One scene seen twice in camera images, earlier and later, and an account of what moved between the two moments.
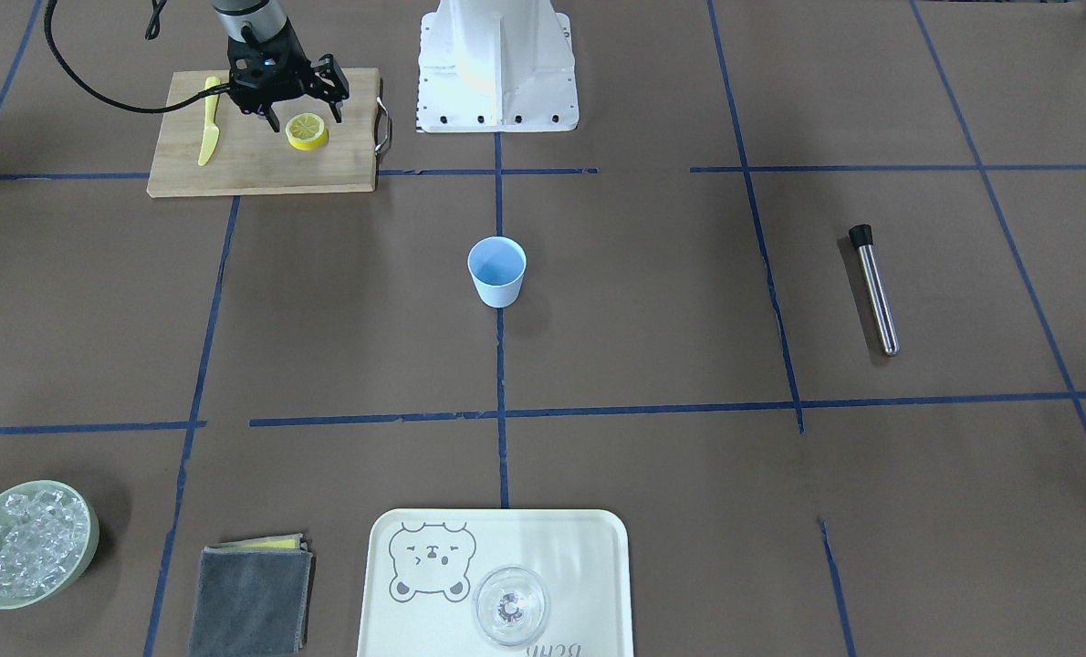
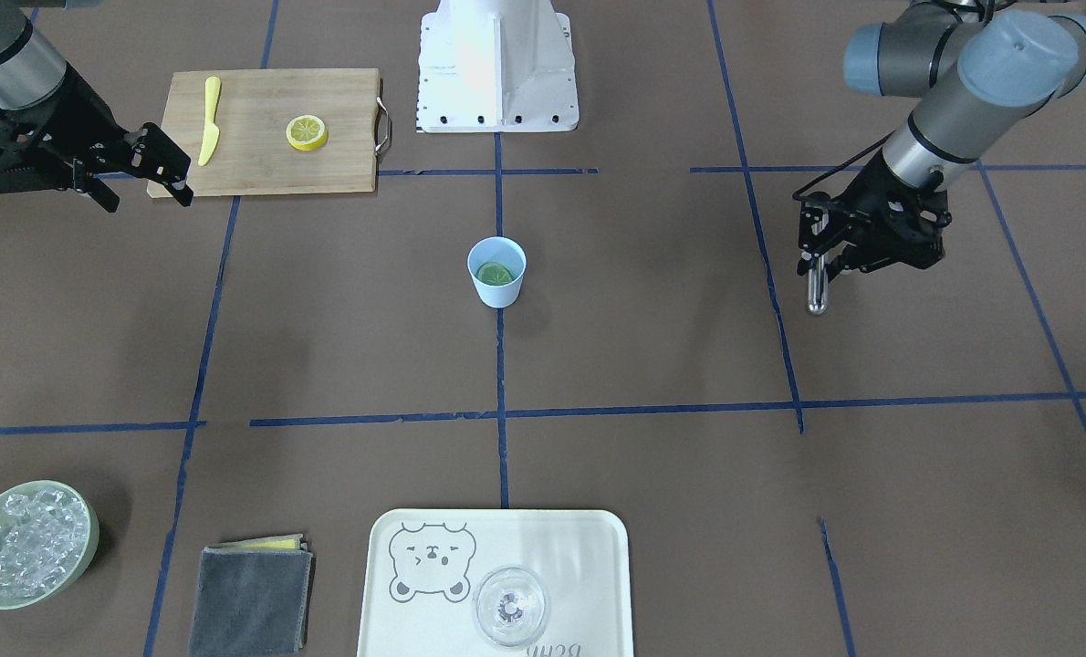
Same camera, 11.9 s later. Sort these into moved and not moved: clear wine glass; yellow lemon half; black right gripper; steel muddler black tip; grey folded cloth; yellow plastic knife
Moved: steel muddler black tip; black right gripper
Not moved: grey folded cloth; clear wine glass; yellow plastic knife; yellow lemon half
